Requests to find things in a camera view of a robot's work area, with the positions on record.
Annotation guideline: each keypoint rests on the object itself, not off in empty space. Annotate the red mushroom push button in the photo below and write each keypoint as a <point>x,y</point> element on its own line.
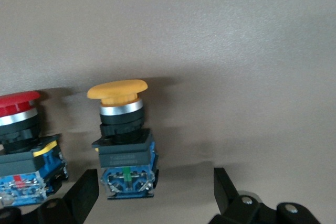
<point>15,100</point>

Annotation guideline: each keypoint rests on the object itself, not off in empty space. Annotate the yellow mushroom push button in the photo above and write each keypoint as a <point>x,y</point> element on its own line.
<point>118,90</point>

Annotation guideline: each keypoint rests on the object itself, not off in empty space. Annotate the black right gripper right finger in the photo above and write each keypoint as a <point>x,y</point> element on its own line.
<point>228,197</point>

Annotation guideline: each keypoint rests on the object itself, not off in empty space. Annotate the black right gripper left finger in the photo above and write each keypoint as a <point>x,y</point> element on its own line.
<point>78,197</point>

